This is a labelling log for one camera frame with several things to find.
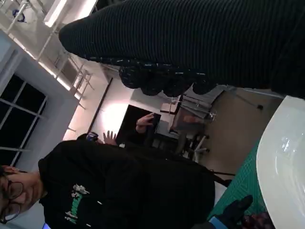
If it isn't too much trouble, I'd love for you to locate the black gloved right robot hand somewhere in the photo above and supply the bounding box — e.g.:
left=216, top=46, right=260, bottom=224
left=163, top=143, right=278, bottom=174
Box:
left=58, top=0, right=305, bottom=100

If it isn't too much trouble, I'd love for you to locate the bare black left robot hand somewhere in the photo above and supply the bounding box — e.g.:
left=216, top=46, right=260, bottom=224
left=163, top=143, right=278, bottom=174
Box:
left=190, top=194, right=254, bottom=229

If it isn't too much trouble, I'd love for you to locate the red toy grape bunch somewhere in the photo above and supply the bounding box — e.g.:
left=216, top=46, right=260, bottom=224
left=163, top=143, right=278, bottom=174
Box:
left=243, top=212, right=271, bottom=229

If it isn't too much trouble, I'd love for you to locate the white square plate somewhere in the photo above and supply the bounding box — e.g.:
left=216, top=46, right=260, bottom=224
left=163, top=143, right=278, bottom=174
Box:
left=256, top=94, right=305, bottom=229

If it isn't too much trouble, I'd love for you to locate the green cutting mat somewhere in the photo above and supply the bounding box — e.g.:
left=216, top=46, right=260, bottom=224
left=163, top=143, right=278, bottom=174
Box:
left=207, top=138, right=270, bottom=229

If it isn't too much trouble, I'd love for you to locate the white-base office chair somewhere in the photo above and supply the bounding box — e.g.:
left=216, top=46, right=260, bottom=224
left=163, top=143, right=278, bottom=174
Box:
left=187, top=135, right=211, bottom=163

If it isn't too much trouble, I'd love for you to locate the person with headset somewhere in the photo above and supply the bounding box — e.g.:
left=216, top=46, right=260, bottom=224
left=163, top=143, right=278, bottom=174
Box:
left=77, top=112, right=182, bottom=156

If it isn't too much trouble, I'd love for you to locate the black monitor screen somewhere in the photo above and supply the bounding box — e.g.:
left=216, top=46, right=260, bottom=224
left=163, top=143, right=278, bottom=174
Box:
left=116, top=104, right=161, bottom=146

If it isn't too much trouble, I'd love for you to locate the ceiling light panel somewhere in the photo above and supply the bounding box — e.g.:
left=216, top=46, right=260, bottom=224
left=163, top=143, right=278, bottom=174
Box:
left=44, top=0, right=98, bottom=27

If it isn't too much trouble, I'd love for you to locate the person in black top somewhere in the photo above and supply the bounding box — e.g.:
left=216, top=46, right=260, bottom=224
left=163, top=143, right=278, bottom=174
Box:
left=0, top=139, right=216, bottom=229

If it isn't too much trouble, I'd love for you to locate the blue logo sign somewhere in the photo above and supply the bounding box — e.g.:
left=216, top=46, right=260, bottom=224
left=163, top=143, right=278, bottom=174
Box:
left=13, top=9, right=27, bottom=24

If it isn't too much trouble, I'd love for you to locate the dark paned window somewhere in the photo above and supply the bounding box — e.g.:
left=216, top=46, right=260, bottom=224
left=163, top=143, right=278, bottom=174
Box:
left=0, top=73, right=48, bottom=167

